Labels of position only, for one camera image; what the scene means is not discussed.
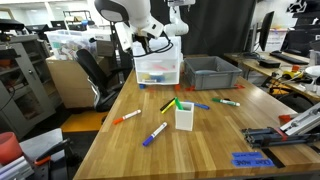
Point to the grey plastic storage bin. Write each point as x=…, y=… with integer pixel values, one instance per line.
x=212, y=72

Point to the blue marker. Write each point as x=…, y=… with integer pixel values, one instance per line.
x=199, y=105

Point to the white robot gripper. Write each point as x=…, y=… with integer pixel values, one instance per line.
x=136, y=29

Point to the black computer monitor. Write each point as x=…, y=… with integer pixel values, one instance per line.
x=264, y=30

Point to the white square pen holder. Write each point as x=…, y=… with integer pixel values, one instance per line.
x=184, y=117

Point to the red plastic cup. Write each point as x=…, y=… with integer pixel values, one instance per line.
x=10, y=149

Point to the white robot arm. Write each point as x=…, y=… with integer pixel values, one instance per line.
x=122, y=10

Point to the orange capped white marker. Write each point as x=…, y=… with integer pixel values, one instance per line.
x=126, y=116

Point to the wooden side desk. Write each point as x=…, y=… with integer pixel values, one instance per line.
x=253, y=65

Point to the white top drawer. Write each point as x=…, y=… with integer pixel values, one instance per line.
x=162, y=49

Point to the clear storage box with items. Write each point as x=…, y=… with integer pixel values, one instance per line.
x=65, y=43

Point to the black aluminium rail clamp assembly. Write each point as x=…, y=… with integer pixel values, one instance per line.
x=299, y=130

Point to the black keyboard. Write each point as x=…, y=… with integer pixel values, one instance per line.
x=291, y=60

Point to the black orange handled tool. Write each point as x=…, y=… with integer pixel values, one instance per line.
x=46, y=156

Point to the green marker in holder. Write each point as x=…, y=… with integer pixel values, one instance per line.
x=178, y=104

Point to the grey metal cabinet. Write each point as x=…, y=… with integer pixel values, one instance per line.
x=24, y=101

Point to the blue tape labels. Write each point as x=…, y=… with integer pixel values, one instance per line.
x=250, y=159

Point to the black office chair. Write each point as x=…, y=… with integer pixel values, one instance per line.
x=104, y=95

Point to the white plastic drawer cabinet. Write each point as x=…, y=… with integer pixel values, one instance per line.
x=158, y=72

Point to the purple capped white marker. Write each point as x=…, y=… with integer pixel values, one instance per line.
x=154, y=134

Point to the green capped white marker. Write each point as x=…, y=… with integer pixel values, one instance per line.
x=232, y=103

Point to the yellow black marker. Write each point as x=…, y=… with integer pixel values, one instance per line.
x=163, y=108

